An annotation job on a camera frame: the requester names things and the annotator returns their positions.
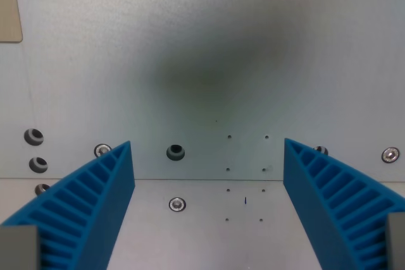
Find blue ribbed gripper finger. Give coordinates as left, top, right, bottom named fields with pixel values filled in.
left=283, top=138, right=405, bottom=270
left=0, top=140, right=136, bottom=270

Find beige wooden board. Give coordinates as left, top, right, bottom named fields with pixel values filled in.
left=0, top=0, right=23, bottom=44

